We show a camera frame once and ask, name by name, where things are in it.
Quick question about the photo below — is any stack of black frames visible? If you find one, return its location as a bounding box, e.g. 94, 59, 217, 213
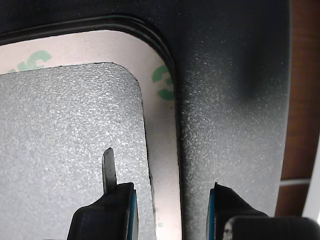
0, 14, 181, 201

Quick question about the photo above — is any dark gray rubber mat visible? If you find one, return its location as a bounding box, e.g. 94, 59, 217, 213
0, 0, 293, 240

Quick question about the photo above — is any black frame with beige backing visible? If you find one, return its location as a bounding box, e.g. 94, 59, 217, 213
0, 29, 183, 240

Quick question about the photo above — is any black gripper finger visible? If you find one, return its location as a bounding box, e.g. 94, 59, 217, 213
206, 182, 268, 240
66, 147, 140, 240

